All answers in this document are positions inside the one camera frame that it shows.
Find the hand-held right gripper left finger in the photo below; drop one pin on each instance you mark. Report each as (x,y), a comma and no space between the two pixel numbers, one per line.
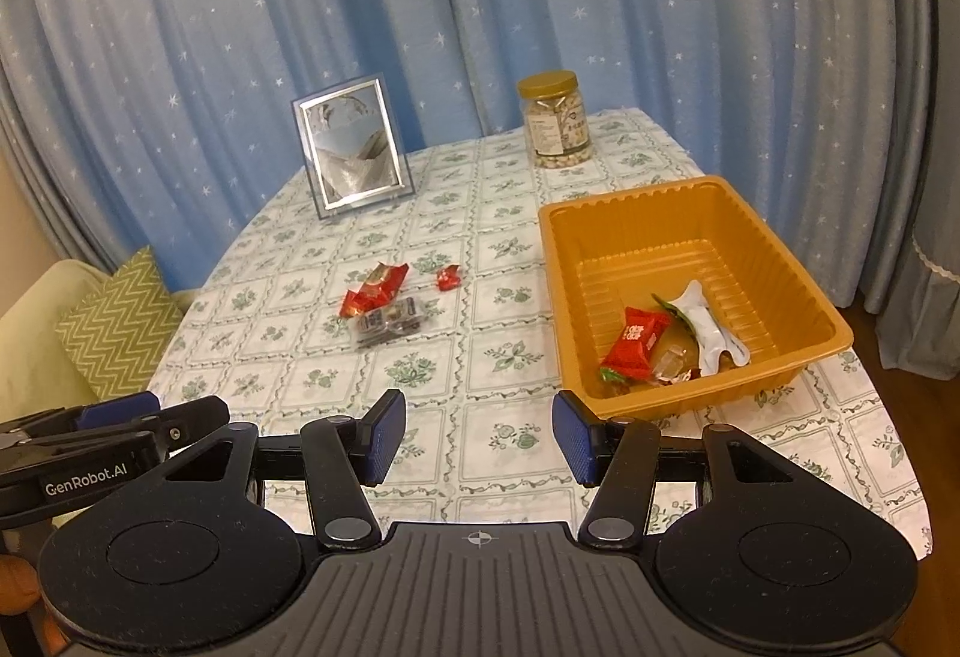
(388,436)

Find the plastic jar of nuts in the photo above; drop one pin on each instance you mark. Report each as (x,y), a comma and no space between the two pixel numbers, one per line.
(555,124)

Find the person's left hand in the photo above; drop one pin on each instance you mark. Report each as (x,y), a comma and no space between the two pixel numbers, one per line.
(15,586)

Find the silver picture frame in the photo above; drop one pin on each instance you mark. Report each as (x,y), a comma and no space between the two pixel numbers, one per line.
(352,147)

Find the green zigzag pillow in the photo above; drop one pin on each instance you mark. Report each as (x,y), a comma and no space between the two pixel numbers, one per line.
(120,319)

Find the clear brown candy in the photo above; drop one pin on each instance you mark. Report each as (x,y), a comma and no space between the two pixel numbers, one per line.
(670,363)

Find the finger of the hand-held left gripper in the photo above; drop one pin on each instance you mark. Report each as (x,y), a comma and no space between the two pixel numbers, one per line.
(120,411)
(195,414)

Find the small red wrapped candy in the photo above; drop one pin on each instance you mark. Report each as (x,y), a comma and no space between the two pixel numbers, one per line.
(448,278)

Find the orange plastic tray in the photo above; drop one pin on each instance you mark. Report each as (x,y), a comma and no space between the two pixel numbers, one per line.
(600,244)

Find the grey curtain with lace trim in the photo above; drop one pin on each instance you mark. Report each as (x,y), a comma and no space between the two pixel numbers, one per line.
(930,177)

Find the red snack packet white label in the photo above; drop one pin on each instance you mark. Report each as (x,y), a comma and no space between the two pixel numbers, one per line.
(637,342)

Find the large red snack packet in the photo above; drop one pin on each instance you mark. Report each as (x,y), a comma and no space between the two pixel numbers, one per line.
(371,291)

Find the white and green snack packet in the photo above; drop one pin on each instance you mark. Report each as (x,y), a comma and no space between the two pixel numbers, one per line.
(705,327)

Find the clear packet of dark snacks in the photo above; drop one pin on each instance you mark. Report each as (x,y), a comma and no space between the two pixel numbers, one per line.
(390,319)

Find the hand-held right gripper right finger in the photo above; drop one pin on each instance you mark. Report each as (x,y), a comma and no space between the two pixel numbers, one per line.
(571,436)

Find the green candy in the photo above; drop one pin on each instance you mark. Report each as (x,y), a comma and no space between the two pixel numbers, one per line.
(609,374)

